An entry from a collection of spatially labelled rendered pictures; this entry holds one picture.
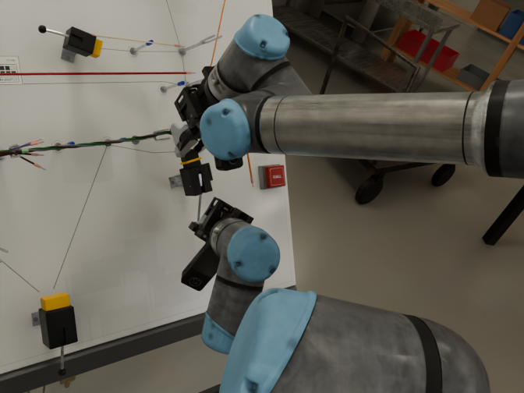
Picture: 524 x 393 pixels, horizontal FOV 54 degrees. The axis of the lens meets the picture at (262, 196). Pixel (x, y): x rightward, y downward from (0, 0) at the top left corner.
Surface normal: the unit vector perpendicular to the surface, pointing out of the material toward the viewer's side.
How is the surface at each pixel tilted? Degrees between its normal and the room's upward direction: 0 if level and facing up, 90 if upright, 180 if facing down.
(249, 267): 56
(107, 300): 50
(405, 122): 70
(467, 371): 25
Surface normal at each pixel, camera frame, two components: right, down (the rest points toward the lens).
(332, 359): 0.20, -0.55
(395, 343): 0.32, -0.67
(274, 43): 0.47, -0.40
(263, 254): 0.32, 0.10
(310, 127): -0.57, 0.12
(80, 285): 0.62, 0.01
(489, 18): -0.47, 0.40
